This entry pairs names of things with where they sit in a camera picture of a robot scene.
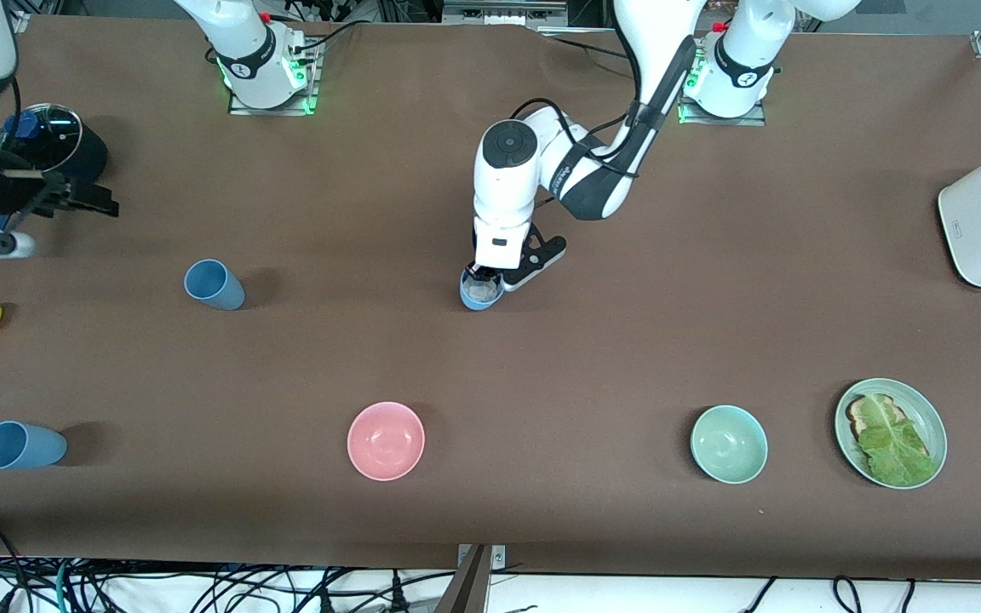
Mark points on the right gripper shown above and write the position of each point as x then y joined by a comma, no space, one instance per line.
9,193

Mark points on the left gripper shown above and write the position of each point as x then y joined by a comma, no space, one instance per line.
483,273

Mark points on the blue cup holding white paper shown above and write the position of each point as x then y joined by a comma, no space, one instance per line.
480,302

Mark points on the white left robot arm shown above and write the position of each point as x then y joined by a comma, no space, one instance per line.
507,174

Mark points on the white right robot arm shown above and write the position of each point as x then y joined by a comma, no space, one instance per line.
252,60

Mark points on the dark blue saucepan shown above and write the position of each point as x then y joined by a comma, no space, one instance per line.
92,153

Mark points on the glass lid with blue knob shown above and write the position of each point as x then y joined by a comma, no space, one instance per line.
48,136

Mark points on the brown table cover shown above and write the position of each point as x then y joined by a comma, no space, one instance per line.
542,366

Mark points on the pink bowl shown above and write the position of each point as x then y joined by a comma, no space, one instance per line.
386,441

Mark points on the grey power strip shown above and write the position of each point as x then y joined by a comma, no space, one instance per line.
503,12

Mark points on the pale green bowl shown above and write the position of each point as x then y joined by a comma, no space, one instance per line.
729,444

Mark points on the toast bread slice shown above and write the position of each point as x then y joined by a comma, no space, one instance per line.
858,419

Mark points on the green lettuce leaf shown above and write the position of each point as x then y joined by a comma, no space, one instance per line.
895,447

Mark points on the pale green plate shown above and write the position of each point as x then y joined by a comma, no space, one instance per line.
933,417

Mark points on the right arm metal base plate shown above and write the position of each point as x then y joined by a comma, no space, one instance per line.
310,85

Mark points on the metal table edge bracket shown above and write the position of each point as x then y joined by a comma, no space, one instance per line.
490,558

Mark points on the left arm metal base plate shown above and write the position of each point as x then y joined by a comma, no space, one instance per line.
754,119

